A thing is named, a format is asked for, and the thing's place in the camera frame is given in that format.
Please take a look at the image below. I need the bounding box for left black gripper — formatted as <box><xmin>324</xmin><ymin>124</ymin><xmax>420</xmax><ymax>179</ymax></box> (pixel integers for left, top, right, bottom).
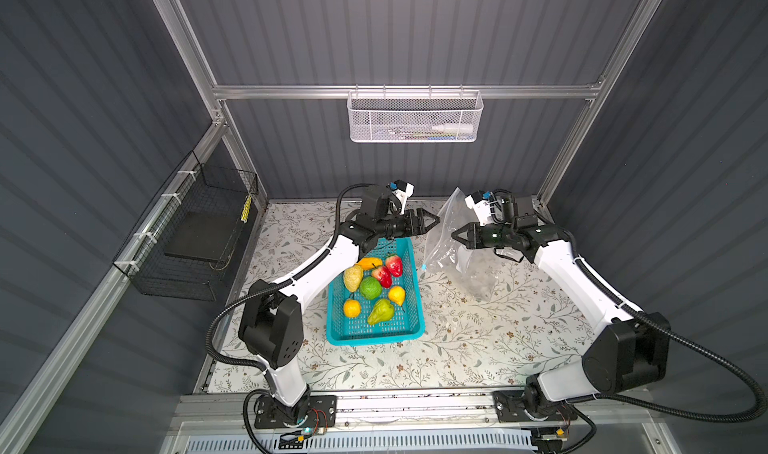
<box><xmin>373</xmin><ymin>207</ymin><xmax>437</xmax><ymax>240</ymax></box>

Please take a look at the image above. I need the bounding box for clear zip top bag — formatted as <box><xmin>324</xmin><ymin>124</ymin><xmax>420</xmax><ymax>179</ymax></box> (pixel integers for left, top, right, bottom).
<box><xmin>421</xmin><ymin>187</ymin><xmax>516</xmax><ymax>301</ymax></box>

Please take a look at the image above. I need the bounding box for green pear toy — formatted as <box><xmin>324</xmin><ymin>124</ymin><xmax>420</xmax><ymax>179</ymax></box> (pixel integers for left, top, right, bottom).
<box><xmin>367</xmin><ymin>299</ymin><xmax>396</xmax><ymax>326</ymax></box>

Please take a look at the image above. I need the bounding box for orange yellow round fruit toy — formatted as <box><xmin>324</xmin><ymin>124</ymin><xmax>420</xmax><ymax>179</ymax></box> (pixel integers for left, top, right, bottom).
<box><xmin>343</xmin><ymin>298</ymin><xmax>362</xmax><ymax>319</ymax></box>

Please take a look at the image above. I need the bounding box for green apple toy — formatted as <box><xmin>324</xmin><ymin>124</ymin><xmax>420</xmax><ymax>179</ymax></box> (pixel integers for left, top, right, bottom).
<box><xmin>359</xmin><ymin>276</ymin><xmax>383</xmax><ymax>300</ymax></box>

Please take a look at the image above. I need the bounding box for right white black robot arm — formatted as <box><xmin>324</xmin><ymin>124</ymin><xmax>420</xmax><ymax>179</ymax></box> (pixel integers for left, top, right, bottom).
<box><xmin>451</xmin><ymin>191</ymin><xmax>669</xmax><ymax>420</ymax></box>

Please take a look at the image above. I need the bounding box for red strawberry toy upper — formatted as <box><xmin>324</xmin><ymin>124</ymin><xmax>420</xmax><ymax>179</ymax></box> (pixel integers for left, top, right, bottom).
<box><xmin>384</xmin><ymin>254</ymin><xmax>404</xmax><ymax>278</ymax></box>

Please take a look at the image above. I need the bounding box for red strawberry toy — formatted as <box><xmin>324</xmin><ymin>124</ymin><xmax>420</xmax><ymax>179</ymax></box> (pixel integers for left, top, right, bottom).
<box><xmin>371</xmin><ymin>265</ymin><xmax>393</xmax><ymax>289</ymax></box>
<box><xmin>384</xmin><ymin>254</ymin><xmax>404</xmax><ymax>278</ymax></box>

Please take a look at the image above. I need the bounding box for red strawberry toy lower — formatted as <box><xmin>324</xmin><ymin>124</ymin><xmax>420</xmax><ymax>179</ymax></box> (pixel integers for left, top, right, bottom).
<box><xmin>371</xmin><ymin>265</ymin><xmax>393</xmax><ymax>289</ymax></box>

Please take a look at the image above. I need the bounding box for orange mango toy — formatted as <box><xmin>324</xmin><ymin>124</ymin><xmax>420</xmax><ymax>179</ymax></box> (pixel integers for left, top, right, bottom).
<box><xmin>356</xmin><ymin>257</ymin><xmax>383</xmax><ymax>271</ymax></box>

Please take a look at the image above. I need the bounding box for yellow lemon toy right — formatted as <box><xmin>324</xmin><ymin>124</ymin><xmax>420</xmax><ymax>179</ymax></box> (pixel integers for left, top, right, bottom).
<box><xmin>388</xmin><ymin>286</ymin><xmax>406</xmax><ymax>307</ymax></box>

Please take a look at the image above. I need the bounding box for teal plastic basket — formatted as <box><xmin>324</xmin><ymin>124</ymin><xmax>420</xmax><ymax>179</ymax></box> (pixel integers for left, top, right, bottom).
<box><xmin>326</xmin><ymin>239</ymin><xmax>426</xmax><ymax>347</ymax></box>

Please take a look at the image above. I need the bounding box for yellow black marker pen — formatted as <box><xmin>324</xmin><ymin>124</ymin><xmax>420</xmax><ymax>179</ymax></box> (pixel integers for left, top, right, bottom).
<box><xmin>240</xmin><ymin>194</ymin><xmax>252</xmax><ymax>223</ymax></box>

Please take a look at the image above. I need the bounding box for white perforated vent strip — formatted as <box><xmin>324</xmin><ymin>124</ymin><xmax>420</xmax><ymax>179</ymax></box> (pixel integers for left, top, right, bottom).
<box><xmin>183</xmin><ymin>429</ymin><xmax>536</xmax><ymax>454</ymax></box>

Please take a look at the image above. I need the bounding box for black foam pad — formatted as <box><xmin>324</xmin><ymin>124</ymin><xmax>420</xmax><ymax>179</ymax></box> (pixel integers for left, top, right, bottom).
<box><xmin>164</xmin><ymin>211</ymin><xmax>236</xmax><ymax>262</ymax></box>

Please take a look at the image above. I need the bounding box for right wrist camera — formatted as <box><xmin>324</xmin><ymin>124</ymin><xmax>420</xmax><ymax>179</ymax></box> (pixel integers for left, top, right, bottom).
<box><xmin>465</xmin><ymin>191</ymin><xmax>496</xmax><ymax>226</ymax></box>

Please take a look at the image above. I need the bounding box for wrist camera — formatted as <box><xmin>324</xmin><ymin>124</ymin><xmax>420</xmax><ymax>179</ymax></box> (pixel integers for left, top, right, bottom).
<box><xmin>465</xmin><ymin>191</ymin><xmax>496</xmax><ymax>226</ymax></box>
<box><xmin>389</xmin><ymin>179</ymin><xmax>414</xmax><ymax>213</ymax></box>

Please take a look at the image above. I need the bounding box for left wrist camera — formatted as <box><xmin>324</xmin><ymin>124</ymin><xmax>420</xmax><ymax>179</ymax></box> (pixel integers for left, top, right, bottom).
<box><xmin>389</xmin><ymin>179</ymin><xmax>414</xmax><ymax>213</ymax></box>

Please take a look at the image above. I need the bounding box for left black corrugated cable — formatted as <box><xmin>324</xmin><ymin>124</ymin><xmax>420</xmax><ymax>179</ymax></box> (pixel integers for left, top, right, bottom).
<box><xmin>205</xmin><ymin>182</ymin><xmax>379</xmax><ymax>371</ymax></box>

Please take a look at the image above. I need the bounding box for black corrugated cable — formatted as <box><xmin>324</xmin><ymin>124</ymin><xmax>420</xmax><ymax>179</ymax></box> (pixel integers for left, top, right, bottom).
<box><xmin>563</xmin><ymin>231</ymin><xmax>768</xmax><ymax>424</ymax></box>
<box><xmin>205</xmin><ymin>182</ymin><xmax>379</xmax><ymax>371</ymax></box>

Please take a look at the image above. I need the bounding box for white wire mesh basket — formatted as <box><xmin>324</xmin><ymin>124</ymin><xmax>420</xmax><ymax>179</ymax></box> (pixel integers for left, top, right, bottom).
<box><xmin>346</xmin><ymin>88</ymin><xmax>484</xmax><ymax>143</ymax></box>

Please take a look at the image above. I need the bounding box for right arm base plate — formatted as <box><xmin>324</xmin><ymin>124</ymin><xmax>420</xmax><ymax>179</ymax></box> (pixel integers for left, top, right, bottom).
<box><xmin>491</xmin><ymin>388</ymin><xmax>578</xmax><ymax>424</ymax></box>

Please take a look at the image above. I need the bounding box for right black corrugated cable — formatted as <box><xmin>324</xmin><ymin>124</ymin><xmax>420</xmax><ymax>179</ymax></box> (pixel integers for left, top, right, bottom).
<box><xmin>563</xmin><ymin>231</ymin><xmax>768</xmax><ymax>424</ymax></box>

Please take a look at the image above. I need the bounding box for black wire basket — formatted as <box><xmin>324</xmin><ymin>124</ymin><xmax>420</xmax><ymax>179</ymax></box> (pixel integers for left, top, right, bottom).
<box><xmin>113</xmin><ymin>154</ymin><xmax>259</xmax><ymax>302</ymax></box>

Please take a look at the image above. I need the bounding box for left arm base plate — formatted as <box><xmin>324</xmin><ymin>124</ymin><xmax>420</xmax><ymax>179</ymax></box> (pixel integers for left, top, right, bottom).
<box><xmin>253</xmin><ymin>394</ymin><xmax>338</xmax><ymax>429</ymax></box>

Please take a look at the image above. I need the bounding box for aluminium mounting rail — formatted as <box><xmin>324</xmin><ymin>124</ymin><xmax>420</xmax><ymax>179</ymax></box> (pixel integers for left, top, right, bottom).
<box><xmin>179</xmin><ymin>386</ymin><xmax>655</xmax><ymax>431</ymax></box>

